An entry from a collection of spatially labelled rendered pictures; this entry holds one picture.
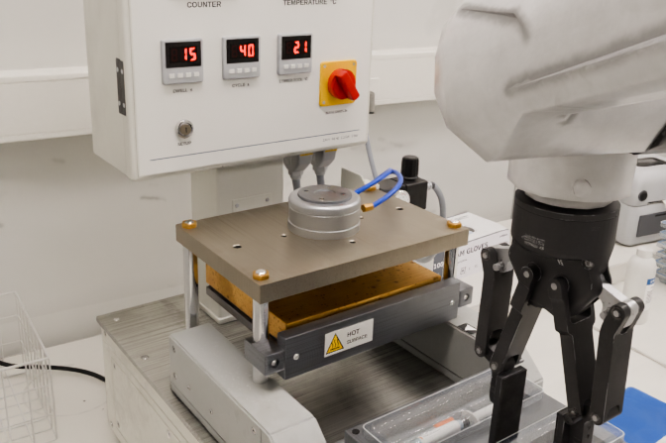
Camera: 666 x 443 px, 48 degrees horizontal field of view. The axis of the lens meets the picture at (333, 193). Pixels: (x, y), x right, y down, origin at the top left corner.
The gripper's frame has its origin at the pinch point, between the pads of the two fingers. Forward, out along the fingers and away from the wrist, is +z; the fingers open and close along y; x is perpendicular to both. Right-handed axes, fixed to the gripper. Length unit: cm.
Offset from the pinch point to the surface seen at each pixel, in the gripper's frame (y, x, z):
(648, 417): -16, 50, 28
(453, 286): -20.1, 10.3, -2.2
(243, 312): -30.8, -9.9, -0.1
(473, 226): -65, 63, 16
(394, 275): -24.8, 5.9, -2.9
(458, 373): -19.2, 11.3, 8.5
